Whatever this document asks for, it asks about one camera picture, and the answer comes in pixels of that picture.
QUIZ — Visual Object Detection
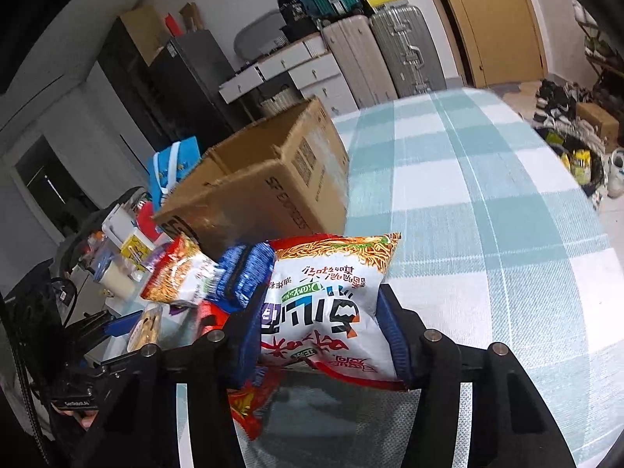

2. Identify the yellow box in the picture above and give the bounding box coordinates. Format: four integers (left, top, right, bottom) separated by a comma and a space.
119, 234, 152, 271

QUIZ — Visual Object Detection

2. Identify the blue cartoon tote bag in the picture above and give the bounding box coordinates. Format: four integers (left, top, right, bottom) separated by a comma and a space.
146, 136, 202, 210

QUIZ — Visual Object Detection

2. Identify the white noodle snack packet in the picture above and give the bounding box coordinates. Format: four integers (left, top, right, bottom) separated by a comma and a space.
256, 232, 408, 391

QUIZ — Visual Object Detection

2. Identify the brown biscuit packet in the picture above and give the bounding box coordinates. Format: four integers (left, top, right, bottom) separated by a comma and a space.
128, 305, 164, 352

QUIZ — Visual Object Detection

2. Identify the small cardboard box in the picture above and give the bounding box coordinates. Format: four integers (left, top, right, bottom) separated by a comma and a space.
578, 102, 620, 140

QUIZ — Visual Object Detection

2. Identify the beige suitcase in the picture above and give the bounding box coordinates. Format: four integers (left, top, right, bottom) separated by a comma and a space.
321, 14, 398, 108

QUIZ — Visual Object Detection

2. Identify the group of shoes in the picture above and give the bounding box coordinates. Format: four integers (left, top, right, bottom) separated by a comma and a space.
571, 2, 624, 74

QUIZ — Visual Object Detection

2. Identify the black yellow shoebox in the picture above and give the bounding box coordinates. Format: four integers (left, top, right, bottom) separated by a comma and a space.
363, 0, 408, 13

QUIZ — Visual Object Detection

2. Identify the grey white woven basket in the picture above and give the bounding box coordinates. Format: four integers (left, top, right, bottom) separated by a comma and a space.
258, 85, 298, 118

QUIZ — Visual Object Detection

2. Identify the dark grey cabinet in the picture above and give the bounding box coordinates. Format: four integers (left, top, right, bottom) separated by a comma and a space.
146, 29, 254, 142

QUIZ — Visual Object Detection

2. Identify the checked teal white tablecloth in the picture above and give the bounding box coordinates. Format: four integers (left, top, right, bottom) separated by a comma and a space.
175, 89, 612, 468

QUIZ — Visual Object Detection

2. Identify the white drawer cabinet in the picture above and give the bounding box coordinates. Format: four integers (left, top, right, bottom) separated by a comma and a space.
218, 36, 359, 118

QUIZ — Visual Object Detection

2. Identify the red snack packet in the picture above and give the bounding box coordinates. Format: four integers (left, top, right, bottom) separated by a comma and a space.
228, 368, 298, 442

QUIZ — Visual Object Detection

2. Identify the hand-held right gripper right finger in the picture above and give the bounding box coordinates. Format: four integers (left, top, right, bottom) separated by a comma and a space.
378, 285, 590, 468

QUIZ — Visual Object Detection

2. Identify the wooden door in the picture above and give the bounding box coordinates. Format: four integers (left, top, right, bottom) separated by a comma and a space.
424, 0, 547, 89

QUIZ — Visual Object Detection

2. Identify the metal shoe rack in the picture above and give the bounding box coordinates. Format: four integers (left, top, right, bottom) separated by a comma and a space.
573, 5, 624, 103

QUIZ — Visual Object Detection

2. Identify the blue snack packet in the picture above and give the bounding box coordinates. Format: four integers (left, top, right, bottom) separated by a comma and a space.
207, 241, 276, 310

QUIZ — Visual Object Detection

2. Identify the pile of floor shoes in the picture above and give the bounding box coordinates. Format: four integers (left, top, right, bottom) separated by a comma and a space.
531, 78, 581, 130

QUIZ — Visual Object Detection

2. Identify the red noodle snack bag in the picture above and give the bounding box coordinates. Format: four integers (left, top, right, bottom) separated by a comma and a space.
141, 234, 220, 305

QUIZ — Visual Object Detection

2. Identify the brown cardboard box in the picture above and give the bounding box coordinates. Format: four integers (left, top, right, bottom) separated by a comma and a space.
152, 96, 349, 259

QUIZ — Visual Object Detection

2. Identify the plain cardboard box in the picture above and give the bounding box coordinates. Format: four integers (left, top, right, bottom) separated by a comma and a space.
119, 5, 171, 66

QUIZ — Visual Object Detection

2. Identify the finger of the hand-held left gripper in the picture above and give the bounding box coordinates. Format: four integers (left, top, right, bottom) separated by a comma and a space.
66, 308, 145, 347

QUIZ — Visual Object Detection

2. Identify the silver suitcase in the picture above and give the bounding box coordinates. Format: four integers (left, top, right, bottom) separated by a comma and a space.
369, 4, 447, 99

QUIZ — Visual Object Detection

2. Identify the black bag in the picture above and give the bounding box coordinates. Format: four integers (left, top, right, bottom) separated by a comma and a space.
278, 0, 317, 42

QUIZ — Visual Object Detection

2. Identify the yellow green bag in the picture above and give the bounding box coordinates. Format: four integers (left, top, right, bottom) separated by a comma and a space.
560, 149, 593, 186

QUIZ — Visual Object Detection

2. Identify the person's left hand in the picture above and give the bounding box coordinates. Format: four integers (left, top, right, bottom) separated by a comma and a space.
57, 408, 101, 434

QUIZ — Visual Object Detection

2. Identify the red pouch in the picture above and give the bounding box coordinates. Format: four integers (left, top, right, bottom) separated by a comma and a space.
136, 202, 161, 242

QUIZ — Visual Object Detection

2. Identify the purple snack packet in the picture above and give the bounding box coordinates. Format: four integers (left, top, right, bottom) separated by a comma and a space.
166, 302, 198, 323

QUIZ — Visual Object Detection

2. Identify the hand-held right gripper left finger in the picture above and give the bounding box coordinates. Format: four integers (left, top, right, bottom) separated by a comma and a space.
71, 297, 274, 468

